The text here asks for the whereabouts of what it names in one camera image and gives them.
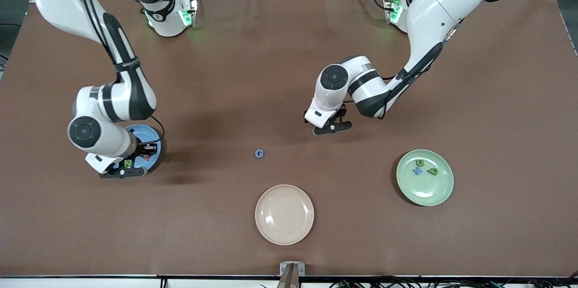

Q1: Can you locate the blue plate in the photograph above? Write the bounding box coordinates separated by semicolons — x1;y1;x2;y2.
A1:
107;124;162;177

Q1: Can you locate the green plate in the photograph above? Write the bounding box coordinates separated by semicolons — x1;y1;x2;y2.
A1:
396;149;454;207

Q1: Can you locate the beige plate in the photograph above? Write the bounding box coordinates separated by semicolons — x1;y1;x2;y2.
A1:
255;184;315;246

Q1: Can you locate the brown table mat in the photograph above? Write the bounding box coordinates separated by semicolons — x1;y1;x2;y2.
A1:
0;0;578;278

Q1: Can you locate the silver base connector box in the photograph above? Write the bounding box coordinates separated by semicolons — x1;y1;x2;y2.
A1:
179;0;200;27
383;0;405;25

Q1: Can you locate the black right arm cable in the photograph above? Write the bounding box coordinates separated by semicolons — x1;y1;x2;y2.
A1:
72;0;165;144

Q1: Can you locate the grey metal bracket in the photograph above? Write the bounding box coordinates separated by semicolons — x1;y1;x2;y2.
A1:
280;262;306;288

